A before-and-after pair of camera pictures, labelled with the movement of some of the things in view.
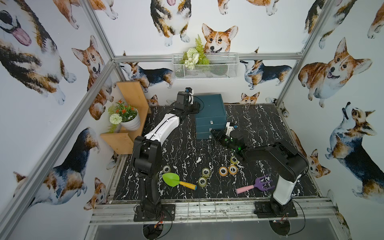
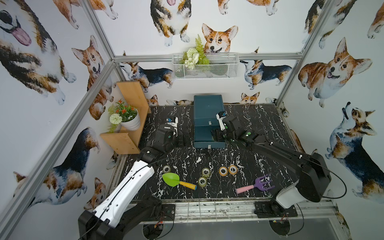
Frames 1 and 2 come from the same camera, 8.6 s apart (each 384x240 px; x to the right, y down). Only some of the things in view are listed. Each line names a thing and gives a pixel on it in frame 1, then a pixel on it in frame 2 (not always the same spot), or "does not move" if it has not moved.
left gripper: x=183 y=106 → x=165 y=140
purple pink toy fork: x=258 y=185 does not move
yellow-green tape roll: x=205 y=172 does not move
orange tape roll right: x=233 y=172 does not move
